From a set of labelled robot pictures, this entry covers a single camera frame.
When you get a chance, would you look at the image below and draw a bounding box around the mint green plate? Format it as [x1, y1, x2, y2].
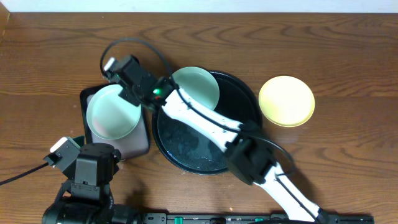
[86, 84, 142, 140]
[172, 67, 220, 110]

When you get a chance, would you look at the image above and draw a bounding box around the rectangular black grey tray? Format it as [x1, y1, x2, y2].
[80, 84, 150, 160]

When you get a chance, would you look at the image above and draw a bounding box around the round black tray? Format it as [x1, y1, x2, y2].
[152, 70, 262, 175]

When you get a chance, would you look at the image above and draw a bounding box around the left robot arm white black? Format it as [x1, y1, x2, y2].
[42, 143, 142, 224]

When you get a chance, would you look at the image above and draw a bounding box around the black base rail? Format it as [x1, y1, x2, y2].
[142, 213, 375, 224]

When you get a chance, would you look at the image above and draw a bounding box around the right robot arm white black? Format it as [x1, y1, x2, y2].
[116, 72, 330, 223]

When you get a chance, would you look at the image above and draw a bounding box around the yellow plate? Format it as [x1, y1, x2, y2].
[258, 75, 315, 128]

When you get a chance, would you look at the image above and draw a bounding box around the green yellow sponge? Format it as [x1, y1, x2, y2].
[73, 136, 85, 147]

